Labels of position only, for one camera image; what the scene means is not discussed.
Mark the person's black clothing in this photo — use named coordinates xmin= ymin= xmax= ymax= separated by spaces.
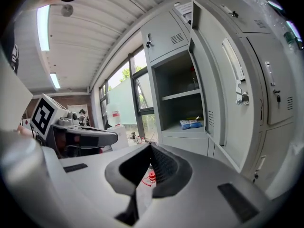
xmin=0 ymin=25 xmax=20 ymax=75

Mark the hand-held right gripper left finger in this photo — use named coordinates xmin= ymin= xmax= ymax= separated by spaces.
xmin=42 ymin=142 xmax=152 ymax=223

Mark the blue and white packet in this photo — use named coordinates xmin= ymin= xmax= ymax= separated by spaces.
xmin=180 ymin=119 xmax=204 ymax=130

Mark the ceiling light strip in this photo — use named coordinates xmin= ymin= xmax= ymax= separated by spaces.
xmin=49 ymin=72 xmax=61 ymax=89
xmin=36 ymin=4 xmax=51 ymax=52

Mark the clear water jug red label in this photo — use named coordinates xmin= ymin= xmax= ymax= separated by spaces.
xmin=105 ymin=103 xmax=122 ymax=127

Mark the silver gripper camera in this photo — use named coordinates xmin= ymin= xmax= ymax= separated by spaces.
xmin=58 ymin=110 xmax=79 ymax=126

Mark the grey metal locker cabinet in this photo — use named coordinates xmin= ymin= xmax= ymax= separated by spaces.
xmin=140 ymin=0 xmax=304 ymax=200

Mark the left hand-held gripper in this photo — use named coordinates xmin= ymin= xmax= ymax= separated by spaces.
xmin=30 ymin=93 xmax=119 ymax=158

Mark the black window frame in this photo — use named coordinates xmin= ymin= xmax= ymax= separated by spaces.
xmin=98 ymin=47 xmax=159 ymax=142

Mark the locker door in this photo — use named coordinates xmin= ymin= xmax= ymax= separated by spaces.
xmin=189 ymin=0 xmax=263 ymax=174

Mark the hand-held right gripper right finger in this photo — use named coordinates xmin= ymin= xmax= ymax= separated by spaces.
xmin=136 ymin=142 xmax=273 ymax=228

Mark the round ceiling fixture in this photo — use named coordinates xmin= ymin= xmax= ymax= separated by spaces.
xmin=60 ymin=4 xmax=74 ymax=18

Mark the clear jug with red handle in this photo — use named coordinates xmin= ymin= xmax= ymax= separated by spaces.
xmin=142 ymin=171 xmax=157 ymax=187

